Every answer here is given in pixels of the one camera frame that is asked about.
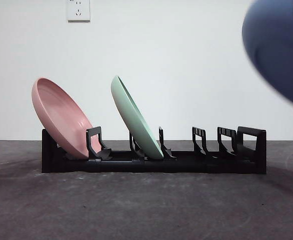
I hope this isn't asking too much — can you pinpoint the pink plate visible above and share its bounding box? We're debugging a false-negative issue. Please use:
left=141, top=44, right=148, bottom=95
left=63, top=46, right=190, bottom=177
left=31, top=77, right=96, bottom=160

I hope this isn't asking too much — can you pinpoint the black plastic dish rack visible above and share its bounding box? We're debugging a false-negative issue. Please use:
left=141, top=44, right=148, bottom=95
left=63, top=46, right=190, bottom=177
left=41, top=125, right=268, bottom=175

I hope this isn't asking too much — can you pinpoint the green plate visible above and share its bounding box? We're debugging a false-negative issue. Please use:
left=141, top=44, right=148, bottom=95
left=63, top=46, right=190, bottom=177
left=110, top=74, right=165, bottom=161

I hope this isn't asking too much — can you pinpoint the white wall socket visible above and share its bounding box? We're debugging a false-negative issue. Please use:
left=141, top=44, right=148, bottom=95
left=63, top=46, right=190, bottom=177
left=66, top=0, right=91, bottom=22

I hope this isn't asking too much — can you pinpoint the blue plate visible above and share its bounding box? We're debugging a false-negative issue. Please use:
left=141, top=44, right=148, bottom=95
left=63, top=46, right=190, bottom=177
left=241, top=0, right=293, bottom=111

